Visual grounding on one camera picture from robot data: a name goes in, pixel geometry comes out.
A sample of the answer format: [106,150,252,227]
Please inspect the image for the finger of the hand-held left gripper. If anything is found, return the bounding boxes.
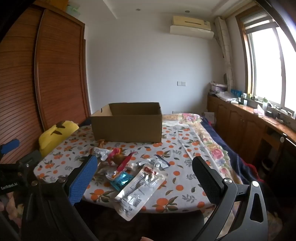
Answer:
[0,138,20,155]

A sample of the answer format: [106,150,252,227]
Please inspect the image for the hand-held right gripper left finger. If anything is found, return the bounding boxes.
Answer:
[21,154,100,241]

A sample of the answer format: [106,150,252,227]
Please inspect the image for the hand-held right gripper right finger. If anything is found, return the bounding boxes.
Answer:
[191,156,269,241]

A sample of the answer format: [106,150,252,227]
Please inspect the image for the silver snack packet blue edge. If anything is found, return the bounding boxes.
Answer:
[149,155,171,171]

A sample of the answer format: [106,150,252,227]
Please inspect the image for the brown cardboard box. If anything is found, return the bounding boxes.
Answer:
[90,102,163,143]

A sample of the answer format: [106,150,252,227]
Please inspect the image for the floral blanket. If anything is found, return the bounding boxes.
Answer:
[162,113,234,181]

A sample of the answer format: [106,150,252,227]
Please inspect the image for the small white orange snack packet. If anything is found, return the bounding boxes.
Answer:
[105,169,121,180]

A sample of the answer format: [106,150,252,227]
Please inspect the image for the crumpled silver snack packet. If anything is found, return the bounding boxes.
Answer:
[92,147,111,161]

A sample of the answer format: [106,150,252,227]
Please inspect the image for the dark blue blanket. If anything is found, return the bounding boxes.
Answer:
[201,116,262,186]

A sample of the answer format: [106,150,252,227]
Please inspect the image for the teal snack packet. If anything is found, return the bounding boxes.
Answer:
[110,172,134,192]

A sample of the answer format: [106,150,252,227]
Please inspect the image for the pink brown snack packet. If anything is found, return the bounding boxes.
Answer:
[107,148,126,165]

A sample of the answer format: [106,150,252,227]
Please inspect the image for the yellow plush toy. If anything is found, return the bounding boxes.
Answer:
[38,120,80,157]

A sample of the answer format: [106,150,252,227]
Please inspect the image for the orange print bedsheet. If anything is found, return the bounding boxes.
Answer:
[33,120,222,214]

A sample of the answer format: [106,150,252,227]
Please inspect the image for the long red snack packet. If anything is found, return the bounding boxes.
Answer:
[117,152,134,172]

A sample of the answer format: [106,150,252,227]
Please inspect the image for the large clear snack packet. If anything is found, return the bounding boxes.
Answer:
[115,163,168,221]

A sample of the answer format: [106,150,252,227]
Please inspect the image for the white paper bag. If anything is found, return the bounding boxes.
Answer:
[203,112,215,126]

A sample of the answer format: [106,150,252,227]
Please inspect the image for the wooden cabinet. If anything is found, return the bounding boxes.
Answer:
[207,94,296,183]

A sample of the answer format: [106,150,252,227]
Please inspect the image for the wooden wardrobe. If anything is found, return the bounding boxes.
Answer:
[0,5,92,163]

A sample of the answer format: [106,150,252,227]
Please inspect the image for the pink boxes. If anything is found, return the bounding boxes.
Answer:
[209,82,228,93]

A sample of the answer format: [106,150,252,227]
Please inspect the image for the window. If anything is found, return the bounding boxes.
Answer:
[236,5,296,116]

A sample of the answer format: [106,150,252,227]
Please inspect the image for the rolled pale curtain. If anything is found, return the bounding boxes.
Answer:
[214,16,235,91]

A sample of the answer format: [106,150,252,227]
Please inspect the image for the green storage box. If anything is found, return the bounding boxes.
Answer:
[67,3,81,18]

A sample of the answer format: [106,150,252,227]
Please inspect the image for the wall air conditioner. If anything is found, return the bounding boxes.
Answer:
[169,15,215,40]

